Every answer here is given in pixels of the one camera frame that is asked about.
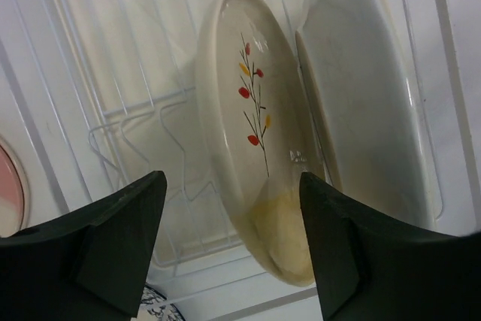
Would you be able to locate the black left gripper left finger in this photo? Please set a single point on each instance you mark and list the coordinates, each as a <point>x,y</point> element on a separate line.
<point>89,264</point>

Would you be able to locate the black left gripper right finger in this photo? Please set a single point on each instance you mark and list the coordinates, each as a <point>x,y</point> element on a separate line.
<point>370,266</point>

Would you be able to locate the blue floral pattern plate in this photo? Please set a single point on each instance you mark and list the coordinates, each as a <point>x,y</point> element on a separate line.
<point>153,307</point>

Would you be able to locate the cream plate pink section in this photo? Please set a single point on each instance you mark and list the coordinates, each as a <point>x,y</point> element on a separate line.
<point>15,192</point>

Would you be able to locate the cream plate green section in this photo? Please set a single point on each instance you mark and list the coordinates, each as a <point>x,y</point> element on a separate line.
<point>365,105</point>

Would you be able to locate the cream drip tray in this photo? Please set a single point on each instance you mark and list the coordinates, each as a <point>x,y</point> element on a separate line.
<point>135,62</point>

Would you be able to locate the white wire dish rack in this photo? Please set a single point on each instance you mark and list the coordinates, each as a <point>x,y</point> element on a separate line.
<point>44,118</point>

